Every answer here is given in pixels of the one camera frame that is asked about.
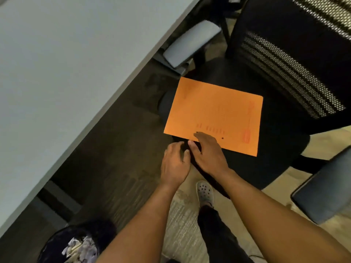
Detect orange paper envelope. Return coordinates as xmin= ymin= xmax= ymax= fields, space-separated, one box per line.
xmin=164 ymin=77 xmax=264 ymax=157

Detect person's left hand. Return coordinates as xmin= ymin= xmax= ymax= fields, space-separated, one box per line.
xmin=160 ymin=141 xmax=192 ymax=189

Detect black mesh chair backrest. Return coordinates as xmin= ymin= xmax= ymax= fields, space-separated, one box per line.
xmin=225 ymin=0 xmax=351 ymax=134

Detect grey desk leg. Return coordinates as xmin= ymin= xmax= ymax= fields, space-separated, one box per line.
xmin=36 ymin=180 xmax=83 ymax=225

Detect black trash bin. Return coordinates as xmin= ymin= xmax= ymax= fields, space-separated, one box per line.
xmin=37 ymin=218 xmax=118 ymax=263

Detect black office chair seat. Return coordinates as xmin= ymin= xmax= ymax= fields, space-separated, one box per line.
xmin=158 ymin=58 xmax=311 ymax=199

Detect person's right forearm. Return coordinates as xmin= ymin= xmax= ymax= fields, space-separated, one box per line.
xmin=217 ymin=170 xmax=351 ymax=263

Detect grey clog shoe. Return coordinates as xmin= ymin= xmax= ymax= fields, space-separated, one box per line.
xmin=196 ymin=180 xmax=214 ymax=209

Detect grey chair armrest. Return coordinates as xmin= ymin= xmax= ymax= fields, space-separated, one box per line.
xmin=162 ymin=20 xmax=222 ymax=69
xmin=291 ymin=146 xmax=351 ymax=225

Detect crumpled white paper waste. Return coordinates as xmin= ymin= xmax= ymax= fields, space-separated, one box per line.
xmin=61 ymin=236 xmax=98 ymax=263

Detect black trouser leg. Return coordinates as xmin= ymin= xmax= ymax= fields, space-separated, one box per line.
xmin=197 ymin=205 xmax=255 ymax=263

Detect person's right hand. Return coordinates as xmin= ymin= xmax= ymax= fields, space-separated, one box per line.
xmin=188 ymin=131 xmax=231 ymax=180

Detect person's left forearm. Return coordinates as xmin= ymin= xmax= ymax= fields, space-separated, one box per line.
xmin=95 ymin=184 xmax=182 ymax=263

